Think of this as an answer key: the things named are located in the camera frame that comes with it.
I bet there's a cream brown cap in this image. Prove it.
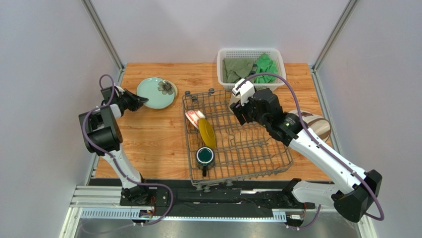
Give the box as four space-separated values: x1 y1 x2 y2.
301 110 331 142

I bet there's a white plastic basket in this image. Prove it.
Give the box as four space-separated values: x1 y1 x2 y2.
217 48 287 90

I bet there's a yellow patterned plate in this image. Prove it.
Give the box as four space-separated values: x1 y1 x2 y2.
198 119 216 149

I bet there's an olive green cloth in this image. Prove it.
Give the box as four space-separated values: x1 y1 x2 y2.
222 58 257 83

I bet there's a bright green cloth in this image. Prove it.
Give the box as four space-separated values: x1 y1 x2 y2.
255 54 278 84

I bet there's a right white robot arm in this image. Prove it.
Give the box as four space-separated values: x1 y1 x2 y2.
230 88 385 223

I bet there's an aluminium frame post right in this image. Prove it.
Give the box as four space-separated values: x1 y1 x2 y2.
312 0 360 72

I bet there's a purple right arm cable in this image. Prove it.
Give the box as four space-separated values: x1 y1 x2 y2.
235 72 385 231

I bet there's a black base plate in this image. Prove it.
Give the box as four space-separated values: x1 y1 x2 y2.
88 178 321 218

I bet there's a grey wire dish rack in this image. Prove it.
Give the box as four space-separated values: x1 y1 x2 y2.
182 90 293 191

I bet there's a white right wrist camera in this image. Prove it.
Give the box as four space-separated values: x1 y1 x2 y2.
232 78 256 106

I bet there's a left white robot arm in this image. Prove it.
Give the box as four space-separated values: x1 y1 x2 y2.
79 86 152 205

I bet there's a cream bird plate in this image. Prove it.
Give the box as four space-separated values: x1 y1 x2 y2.
171 82 178 99

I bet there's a red patterned white bowl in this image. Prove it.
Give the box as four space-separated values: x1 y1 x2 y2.
185 110 206 129

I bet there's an aluminium frame post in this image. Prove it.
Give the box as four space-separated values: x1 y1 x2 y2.
312 0 360 72
81 0 125 72

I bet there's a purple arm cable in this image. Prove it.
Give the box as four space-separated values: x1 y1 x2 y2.
81 74 175 227
235 72 385 231

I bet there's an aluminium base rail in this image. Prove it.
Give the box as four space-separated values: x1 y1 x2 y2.
59 185 378 238

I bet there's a pale green flower plate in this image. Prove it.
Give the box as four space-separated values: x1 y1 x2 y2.
136 77 175 109

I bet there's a dark green mug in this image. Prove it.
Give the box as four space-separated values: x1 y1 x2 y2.
195 146 215 177

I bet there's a beige plastic cup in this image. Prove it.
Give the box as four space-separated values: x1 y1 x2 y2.
228 88 240 114

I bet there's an aluminium frame post left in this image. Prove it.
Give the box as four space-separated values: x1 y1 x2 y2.
81 0 125 72

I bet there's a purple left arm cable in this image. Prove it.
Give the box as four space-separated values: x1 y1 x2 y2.
81 74 175 227

